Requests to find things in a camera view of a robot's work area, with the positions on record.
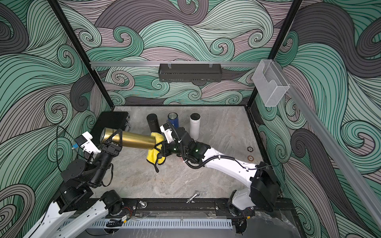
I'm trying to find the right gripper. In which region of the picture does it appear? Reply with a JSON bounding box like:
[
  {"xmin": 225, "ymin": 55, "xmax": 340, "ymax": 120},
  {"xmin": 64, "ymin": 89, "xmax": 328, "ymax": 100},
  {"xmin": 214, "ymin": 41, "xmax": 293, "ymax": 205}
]
[{"xmin": 155, "ymin": 139, "xmax": 190, "ymax": 157}]

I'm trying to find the gold thermos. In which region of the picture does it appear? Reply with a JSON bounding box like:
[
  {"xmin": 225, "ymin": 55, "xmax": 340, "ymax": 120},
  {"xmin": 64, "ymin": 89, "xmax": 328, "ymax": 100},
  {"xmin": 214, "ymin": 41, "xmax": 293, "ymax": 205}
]
[{"xmin": 100, "ymin": 128, "xmax": 155, "ymax": 150}]

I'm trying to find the yellow cleaning cloth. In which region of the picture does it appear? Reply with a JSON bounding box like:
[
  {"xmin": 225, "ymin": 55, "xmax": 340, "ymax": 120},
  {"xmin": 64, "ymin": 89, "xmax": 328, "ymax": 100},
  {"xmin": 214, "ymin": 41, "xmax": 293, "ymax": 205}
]
[{"xmin": 146, "ymin": 132, "xmax": 166, "ymax": 173}]

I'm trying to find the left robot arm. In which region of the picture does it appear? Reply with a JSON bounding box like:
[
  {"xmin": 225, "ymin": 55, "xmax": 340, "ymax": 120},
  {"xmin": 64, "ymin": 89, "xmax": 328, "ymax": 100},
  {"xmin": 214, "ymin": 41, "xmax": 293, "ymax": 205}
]
[{"xmin": 25, "ymin": 129, "xmax": 123, "ymax": 238}]

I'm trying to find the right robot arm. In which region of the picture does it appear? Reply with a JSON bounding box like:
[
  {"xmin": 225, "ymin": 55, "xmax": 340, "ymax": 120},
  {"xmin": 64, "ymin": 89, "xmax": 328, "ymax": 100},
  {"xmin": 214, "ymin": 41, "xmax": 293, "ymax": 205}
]
[{"xmin": 160, "ymin": 124, "xmax": 280, "ymax": 212}]

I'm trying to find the blue thermos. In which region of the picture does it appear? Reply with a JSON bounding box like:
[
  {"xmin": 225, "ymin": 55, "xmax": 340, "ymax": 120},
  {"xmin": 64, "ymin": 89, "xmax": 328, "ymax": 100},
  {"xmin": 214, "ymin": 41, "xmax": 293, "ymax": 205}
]
[{"xmin": 168, "ymin": 112, "xmax": 179, "ymax": 128}]

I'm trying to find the black thermos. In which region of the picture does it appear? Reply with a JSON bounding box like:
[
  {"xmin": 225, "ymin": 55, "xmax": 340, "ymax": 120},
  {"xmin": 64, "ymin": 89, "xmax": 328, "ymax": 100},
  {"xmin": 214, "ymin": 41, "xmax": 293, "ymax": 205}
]
[{"xmin": 146, "ymin": 114, "xmax": 161, "ymax": 133}]

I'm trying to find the white thermos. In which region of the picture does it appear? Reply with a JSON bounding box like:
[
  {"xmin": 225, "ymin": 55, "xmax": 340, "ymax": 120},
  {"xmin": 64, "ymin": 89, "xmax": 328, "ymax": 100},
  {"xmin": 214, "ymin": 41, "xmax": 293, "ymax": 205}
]
[{"xmin": 189, "ymin": 113, "xmax": 200, "ymax": 141}]

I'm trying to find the black case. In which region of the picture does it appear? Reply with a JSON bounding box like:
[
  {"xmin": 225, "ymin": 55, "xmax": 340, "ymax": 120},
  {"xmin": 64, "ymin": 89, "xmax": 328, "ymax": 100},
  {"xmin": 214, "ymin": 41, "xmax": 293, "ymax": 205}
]
[{"xmin": 90, "ymin": 112, "xmax": 131, "ymax": 144}]

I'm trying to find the silver bolt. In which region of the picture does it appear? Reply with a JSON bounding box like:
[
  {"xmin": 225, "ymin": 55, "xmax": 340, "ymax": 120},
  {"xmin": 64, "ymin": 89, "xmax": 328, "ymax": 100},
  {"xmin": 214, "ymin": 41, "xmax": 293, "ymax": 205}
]
[{"xmin": 186, "ymin": 191, "xmax": 200, "ymax": 203}]

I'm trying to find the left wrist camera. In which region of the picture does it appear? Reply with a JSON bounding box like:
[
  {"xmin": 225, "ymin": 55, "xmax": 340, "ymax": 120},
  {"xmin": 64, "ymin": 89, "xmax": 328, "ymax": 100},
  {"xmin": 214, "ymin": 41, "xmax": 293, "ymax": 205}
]
[{"xmin": 72, "ymin": 131, "xmax": 101, "ymax": 155}]

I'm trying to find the black wall shelf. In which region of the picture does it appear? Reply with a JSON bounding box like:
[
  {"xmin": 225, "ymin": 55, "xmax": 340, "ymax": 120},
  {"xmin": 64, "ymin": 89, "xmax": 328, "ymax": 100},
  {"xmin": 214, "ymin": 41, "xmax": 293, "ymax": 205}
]
[{"xmin": 158, "ymin": 63, "xmax": 222, "ymax": 83}]

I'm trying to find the white slotted cable duct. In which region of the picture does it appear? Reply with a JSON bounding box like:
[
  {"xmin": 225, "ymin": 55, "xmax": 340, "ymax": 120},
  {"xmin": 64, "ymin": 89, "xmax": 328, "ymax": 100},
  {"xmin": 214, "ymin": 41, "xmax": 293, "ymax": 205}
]
[{"xmin": 89, "ymin": 218, "xmax": 233, "ymax": 230}]

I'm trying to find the clear plastic wall holder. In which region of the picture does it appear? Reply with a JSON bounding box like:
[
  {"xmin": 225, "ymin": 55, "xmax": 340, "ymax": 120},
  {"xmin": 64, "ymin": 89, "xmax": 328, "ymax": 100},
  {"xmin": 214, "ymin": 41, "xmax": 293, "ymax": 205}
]
[{"xmin": 252, "ymin": 59, "xmax": 290, "ymax": 107}]

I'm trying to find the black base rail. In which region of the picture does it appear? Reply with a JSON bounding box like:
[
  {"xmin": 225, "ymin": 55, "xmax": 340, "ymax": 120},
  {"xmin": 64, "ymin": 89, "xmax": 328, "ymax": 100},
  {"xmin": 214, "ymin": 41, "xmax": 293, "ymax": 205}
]
[{"xmin": 59, "ymin": 197, "xmax": 295, "ymax": 218}]

